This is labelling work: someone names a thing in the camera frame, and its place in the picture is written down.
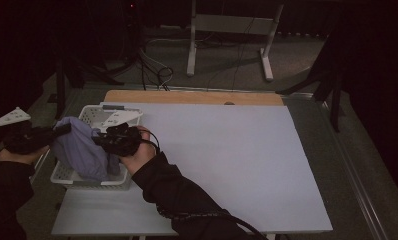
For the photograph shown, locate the person's left hand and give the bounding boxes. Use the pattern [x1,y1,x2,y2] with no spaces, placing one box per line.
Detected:
[0,143,50,166]

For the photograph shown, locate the looped black floor cable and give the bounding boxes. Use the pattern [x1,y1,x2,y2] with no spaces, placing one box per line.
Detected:
[138,49,175,92]

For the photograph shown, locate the white metal stand frame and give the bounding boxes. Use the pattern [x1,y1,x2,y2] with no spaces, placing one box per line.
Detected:
[186,0,285,83]

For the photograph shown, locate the dark equipment with red light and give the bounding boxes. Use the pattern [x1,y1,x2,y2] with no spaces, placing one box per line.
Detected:
[120,0,145,64]

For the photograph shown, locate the black tripod stand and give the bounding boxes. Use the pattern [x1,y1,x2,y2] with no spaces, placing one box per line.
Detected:
[46,56,125,120]
[275,33,345,134]

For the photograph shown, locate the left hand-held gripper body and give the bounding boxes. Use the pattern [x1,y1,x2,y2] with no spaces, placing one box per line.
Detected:
[0,106,55,155]

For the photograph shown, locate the white perforated plastic basket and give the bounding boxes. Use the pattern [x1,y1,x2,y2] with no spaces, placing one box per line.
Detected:
[50,104,144,192]

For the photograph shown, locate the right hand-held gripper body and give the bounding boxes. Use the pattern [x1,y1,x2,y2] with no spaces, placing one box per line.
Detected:
[101,110,144,158]

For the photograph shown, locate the thin black hanging cable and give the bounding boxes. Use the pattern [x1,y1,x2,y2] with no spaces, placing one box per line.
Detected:
[231,16,255,92]

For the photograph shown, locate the person's right hand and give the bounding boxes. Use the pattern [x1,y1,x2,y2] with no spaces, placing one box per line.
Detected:
[120,125,158,176]

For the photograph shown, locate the purple shorts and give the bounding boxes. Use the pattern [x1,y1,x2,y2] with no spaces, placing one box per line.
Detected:
[51,115,121,183]

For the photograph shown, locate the white floor cable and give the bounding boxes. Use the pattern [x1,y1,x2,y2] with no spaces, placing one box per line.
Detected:
[143,38,173,86]

